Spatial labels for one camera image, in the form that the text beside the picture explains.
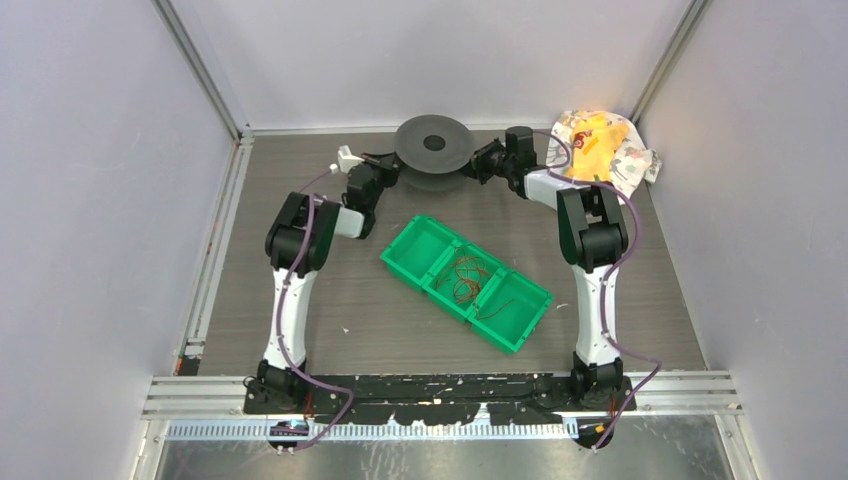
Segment green plastic bin middle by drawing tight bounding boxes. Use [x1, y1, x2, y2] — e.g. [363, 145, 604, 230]
[424, 242, 513, 322]

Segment slotted aluminium cable duct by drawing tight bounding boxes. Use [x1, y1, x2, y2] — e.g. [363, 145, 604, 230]
[165, 418, 579, 442]

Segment black cable spool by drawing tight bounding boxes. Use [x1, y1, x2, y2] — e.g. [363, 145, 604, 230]
[393, 114, 475, 192]

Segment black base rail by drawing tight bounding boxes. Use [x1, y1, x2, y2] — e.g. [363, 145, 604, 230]
[242, 373, 632, 426]

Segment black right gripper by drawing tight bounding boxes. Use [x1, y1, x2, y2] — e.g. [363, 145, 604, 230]
[448, 137, 513, 186]

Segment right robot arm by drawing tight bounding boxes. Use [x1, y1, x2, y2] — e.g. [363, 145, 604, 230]
[461, 126, 637, 411]

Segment red cables in bins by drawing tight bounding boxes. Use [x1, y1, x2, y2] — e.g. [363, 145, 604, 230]
[434, 255, 517, 319]

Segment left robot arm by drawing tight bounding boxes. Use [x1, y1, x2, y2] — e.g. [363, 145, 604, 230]
[245, 146, 403, 414]

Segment green plastic bin left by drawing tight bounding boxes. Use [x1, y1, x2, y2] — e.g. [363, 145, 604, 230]
[380, 215, 461, 292]

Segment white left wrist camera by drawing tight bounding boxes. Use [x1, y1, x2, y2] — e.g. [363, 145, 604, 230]
[329, 145, 364, 174]

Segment green plastic bin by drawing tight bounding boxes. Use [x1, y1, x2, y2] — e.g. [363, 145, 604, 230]
[424, 242, 513, 322]
[468, 269, 553, 355]
[380, 215, 461, 292]

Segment crumpled yellow patterned cloth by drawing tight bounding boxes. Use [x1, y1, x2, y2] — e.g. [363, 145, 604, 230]
[545, 110, 662, 196]

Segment green plastic bin right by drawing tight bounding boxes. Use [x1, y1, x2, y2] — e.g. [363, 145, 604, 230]
[468, 269, 553, 355]

